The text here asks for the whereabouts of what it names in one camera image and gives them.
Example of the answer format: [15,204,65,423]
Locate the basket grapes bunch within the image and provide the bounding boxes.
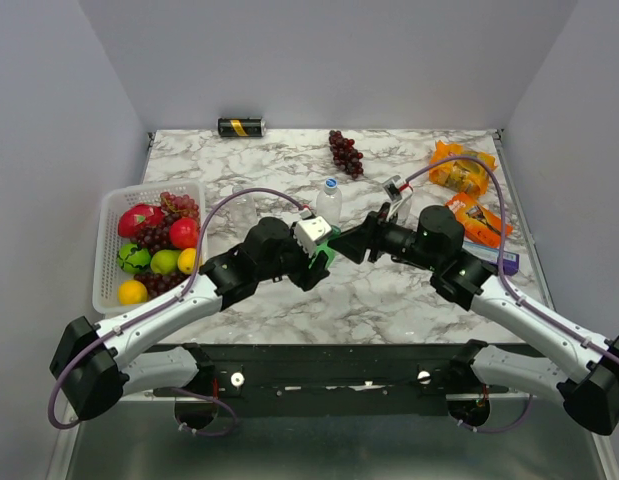
[130,192,200,255]
[134,270,188,300]

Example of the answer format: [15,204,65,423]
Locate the orange razor package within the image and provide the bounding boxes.
[445,192,502,248]

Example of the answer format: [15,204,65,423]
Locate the red apple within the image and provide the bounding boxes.
[169,217,199,250]

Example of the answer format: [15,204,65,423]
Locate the red dragon fruit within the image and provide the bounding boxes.
[117,203,164,238]

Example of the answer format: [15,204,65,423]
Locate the white plastic basket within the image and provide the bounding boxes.
[92,179,206,316]

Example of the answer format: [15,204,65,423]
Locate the basket grapes lower bunch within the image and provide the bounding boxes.
[134,270,188,300]

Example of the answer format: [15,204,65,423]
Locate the orange fruit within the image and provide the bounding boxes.
[117,280,149,305]

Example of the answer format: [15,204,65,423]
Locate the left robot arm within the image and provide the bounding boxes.
[50,216,332,421]

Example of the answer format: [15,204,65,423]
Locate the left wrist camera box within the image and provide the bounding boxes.
[293,216,332,258]

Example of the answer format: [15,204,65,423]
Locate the green plastic bottle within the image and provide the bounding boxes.
[310,230,337,268]

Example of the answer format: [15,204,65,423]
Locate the green pear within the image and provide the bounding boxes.
[150,249,181,275]

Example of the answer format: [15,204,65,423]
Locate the orange snack bag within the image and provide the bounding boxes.
[428,141,497,199]

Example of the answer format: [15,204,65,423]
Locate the purple small box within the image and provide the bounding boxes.
[463,240,520,276]

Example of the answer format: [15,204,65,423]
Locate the green watermelon toy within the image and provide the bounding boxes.
[116,243,151,274]

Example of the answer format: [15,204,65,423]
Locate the basket grapes upper bunch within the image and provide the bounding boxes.
[130,192,200,255]

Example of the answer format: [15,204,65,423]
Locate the clear bottle blue cap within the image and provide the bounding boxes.
[316,178,344,229]

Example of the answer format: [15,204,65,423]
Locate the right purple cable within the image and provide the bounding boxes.
[403,155,619,424]

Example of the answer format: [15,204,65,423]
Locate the clear bottle red cap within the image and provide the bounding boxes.
[396,197,412,226]

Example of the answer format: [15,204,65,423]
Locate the dark grapes on table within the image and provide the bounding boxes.
[328,130,364,180]

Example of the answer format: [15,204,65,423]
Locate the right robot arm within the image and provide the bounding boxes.
[329,206,619,436]

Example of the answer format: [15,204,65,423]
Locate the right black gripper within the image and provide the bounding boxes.
[327,202,440,272]

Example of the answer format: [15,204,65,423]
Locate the black gold battery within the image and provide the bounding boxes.
[217,118,266,138]

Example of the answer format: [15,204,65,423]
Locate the black mounting rail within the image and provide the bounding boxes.
[152,341,550,419]

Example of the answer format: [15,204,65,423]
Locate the yellow lemon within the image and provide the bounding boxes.
[177,248,203,275]

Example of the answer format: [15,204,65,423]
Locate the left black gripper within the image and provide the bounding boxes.
[257,222,331,293]

